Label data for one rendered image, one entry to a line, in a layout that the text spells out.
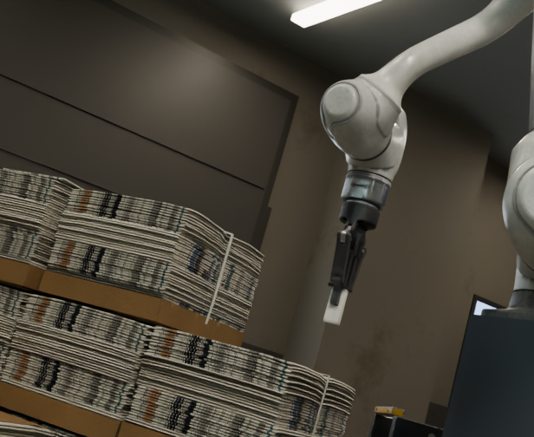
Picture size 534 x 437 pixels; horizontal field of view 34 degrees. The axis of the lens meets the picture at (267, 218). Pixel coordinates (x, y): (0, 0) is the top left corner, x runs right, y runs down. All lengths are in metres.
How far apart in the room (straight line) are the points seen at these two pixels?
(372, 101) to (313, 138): 5.47
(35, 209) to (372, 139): 0.69
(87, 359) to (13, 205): 0.37
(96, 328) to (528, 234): 0.80
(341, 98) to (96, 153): 4.60
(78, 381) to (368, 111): 0.73
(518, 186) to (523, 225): 0.06
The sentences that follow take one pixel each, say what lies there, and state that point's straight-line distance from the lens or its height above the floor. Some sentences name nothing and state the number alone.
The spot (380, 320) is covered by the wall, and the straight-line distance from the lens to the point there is 6.84.
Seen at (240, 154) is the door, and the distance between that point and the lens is 6.56.
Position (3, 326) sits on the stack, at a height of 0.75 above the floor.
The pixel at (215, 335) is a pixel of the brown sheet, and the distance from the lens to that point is 1.84.
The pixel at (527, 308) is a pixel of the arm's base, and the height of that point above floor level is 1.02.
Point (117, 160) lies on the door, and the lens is 6.10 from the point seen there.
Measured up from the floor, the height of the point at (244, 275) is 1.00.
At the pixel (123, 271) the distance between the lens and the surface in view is 1.68.
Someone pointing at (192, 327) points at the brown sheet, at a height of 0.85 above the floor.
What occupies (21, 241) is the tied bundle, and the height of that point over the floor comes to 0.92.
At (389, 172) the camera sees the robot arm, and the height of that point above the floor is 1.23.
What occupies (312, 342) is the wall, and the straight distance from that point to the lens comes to 6.58.
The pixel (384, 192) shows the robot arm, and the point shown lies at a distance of 1.69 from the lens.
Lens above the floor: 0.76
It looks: 11 degrees up
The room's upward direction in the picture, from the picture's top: 16 degrees clockwise
